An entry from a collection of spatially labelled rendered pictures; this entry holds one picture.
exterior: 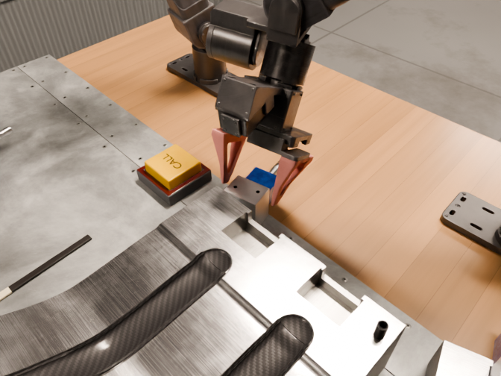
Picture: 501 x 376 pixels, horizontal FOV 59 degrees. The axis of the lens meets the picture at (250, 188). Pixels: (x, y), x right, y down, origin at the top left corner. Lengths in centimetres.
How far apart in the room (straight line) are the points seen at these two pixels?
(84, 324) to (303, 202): 34
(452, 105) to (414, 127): 164
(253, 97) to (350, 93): 44
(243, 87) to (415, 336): 33
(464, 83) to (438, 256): 210
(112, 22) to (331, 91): 202
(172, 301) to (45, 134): 46
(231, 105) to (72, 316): 26
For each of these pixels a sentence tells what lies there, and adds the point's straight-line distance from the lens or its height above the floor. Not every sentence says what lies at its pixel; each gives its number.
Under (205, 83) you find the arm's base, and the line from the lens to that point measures 87.
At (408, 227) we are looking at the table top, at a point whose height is 80.
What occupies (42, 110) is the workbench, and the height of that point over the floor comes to 80.
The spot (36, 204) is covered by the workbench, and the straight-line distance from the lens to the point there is 70.
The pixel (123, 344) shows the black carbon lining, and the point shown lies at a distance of 44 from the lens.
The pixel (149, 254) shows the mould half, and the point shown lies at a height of 89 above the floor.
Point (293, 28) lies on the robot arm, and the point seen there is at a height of 106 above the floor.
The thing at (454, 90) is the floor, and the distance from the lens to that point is 258.
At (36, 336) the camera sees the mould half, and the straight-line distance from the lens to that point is 45.
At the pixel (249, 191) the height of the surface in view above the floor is 85.
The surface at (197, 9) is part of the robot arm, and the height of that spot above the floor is 96.
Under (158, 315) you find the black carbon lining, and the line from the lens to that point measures 45.
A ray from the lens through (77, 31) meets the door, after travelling 266.
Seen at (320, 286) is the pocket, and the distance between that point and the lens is 48.
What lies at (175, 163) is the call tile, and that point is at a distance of 65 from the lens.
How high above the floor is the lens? 126
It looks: 45 degrees down
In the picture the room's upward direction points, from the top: straight up
